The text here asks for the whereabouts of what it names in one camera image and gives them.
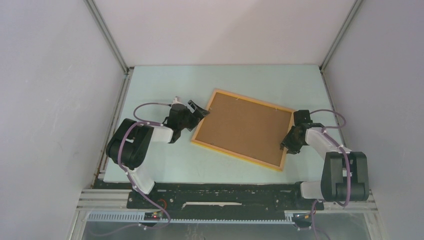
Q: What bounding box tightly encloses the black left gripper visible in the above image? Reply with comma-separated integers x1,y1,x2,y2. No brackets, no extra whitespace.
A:
178,100,209,132

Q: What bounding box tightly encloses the brown cardboard backing board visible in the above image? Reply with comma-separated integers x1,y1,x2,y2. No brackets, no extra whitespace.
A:
195,92,294,168

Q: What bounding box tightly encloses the yellow wooden picture frame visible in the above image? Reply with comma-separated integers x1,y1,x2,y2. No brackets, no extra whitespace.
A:
190,88,296,172

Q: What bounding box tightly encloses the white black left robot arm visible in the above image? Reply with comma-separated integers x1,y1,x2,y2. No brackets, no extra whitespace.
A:
106,96,210,208

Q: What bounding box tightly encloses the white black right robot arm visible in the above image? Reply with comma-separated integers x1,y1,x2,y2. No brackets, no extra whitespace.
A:
280,109,370,209

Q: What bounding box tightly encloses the small circuit board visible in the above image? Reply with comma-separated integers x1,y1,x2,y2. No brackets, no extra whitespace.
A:
143,212,162,221

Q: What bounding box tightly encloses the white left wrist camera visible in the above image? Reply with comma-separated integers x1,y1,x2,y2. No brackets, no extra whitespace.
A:
171,96,184,106

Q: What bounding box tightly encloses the left aluminium corner post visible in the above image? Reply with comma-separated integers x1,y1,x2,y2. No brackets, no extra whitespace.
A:
83,0,130,74

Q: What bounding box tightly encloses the aluminium corner post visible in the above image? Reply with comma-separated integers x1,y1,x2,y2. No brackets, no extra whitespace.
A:
83,0,130,74
319,0,365,74

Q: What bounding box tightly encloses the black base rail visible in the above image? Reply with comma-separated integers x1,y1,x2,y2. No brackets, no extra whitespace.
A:
126,183,314,220

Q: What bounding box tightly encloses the grey cable duct strip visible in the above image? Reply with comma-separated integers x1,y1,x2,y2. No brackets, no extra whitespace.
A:
86,211,294,224

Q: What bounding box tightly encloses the right aluminium corner post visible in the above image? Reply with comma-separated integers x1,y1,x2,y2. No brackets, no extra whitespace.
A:
319,0,365,74

